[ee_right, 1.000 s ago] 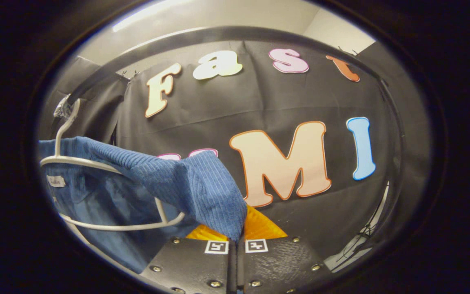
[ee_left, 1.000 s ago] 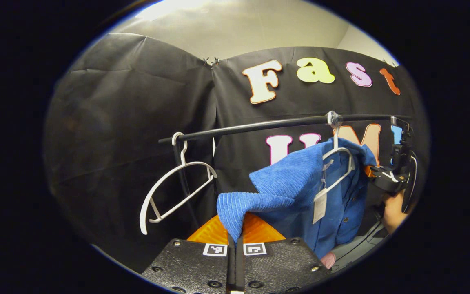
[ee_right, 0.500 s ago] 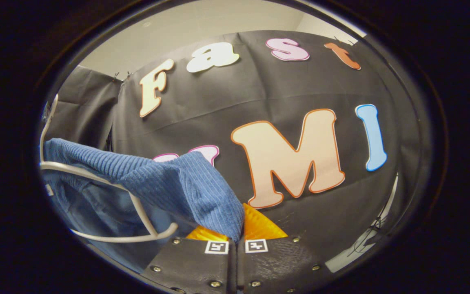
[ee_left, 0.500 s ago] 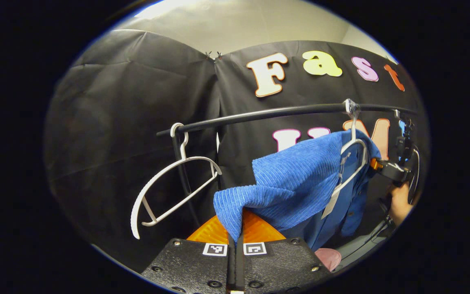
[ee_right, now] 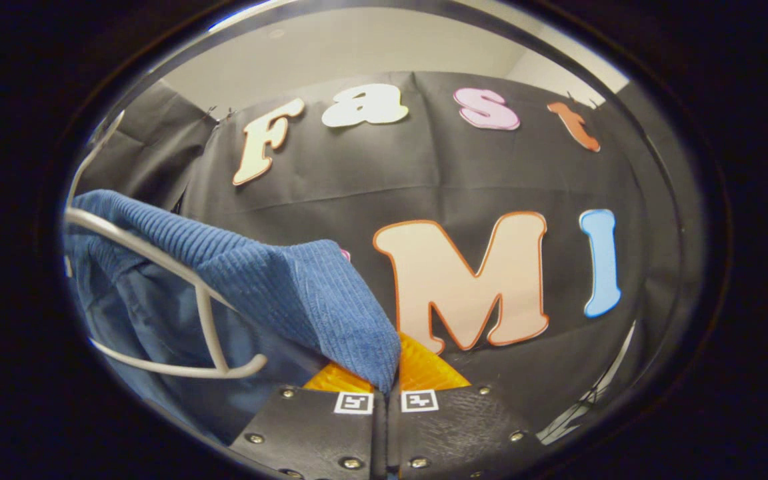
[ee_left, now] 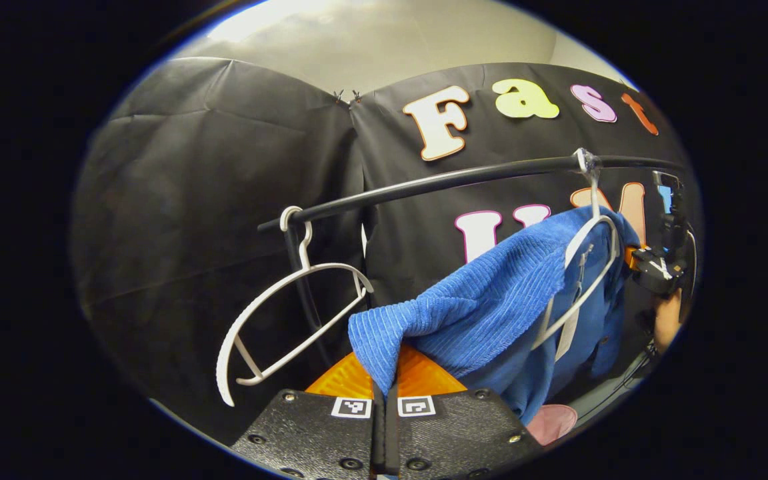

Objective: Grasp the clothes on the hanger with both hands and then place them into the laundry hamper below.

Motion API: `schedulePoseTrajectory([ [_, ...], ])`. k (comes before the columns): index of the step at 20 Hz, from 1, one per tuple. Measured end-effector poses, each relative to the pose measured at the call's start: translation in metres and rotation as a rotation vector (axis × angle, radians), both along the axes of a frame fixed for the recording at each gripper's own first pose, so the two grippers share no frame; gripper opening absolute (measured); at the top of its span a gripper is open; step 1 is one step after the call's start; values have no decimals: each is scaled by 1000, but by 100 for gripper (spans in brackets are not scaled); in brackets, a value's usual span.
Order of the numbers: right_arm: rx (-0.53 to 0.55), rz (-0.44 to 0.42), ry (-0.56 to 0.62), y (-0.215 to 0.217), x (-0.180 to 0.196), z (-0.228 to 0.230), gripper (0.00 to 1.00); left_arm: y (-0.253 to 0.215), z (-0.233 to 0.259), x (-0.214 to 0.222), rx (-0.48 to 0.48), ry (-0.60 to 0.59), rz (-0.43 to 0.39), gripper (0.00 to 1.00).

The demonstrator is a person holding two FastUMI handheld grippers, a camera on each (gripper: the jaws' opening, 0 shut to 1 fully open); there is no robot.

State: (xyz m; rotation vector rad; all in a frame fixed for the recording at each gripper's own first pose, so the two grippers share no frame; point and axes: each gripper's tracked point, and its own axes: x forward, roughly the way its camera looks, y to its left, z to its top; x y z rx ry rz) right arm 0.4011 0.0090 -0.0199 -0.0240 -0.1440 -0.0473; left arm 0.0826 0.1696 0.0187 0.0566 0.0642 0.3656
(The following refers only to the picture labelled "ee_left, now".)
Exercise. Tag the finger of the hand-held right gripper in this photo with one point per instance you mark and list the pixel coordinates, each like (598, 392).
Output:
(654, 266)

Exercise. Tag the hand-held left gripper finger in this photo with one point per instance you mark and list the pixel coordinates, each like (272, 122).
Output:
(377, 443)
(392, 443)

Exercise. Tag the white hanger with clothes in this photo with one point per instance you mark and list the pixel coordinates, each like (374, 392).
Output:
(580, 238)

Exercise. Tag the pink laundry hamper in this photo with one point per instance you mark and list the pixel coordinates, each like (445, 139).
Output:
(550, 423)

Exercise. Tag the empty white hanger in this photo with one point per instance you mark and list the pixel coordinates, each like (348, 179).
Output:
(222, 366)

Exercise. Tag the black clothes rack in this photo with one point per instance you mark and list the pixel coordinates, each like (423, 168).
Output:
(457, 178)

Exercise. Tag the black backdrop cloth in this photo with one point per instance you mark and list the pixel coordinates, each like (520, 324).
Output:
(177, 200)

